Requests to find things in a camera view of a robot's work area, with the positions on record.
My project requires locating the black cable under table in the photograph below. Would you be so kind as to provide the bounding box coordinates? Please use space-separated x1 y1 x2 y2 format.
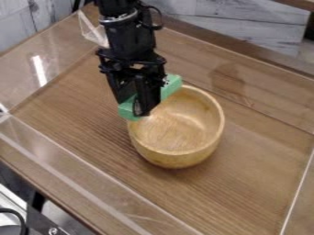
0 207 30 235

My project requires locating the brown wooden bowl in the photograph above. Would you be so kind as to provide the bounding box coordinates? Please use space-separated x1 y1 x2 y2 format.
127 85 226 169

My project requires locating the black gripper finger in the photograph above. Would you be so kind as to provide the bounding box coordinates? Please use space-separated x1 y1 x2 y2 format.
106 70 137 104
133 74 164 118

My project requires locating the clear acrylic tray wall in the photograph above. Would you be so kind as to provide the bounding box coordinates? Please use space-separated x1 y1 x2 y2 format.
0 113 198 235

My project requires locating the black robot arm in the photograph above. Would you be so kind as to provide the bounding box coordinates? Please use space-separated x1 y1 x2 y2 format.
95 0 168 118

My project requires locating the green rectangular block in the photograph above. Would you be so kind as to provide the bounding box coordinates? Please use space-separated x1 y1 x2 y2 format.
118 74 184 121

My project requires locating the black table leg bracket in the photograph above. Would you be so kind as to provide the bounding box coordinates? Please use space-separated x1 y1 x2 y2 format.
26 191 70 235

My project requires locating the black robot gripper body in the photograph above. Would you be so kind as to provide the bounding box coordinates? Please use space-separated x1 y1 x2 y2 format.
98 15 166 86

